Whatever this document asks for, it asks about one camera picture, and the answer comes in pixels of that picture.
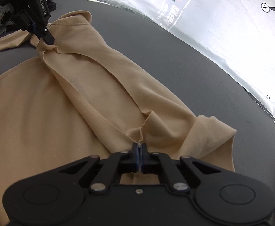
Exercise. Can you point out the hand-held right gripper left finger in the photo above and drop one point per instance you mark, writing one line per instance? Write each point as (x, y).
(135, 157)

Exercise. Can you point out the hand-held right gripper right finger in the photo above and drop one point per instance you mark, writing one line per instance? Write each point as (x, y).
(142, 157)

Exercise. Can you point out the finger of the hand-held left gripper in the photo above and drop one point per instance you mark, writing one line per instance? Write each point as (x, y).
(46, 35)

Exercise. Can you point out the beige shirt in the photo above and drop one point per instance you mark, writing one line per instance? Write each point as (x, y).
(57, 110)

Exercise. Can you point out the black garment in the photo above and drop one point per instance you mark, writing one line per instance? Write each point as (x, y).
(52, 6)

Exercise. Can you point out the white carrot print sheet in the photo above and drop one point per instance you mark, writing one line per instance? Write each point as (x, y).
(222, 40)

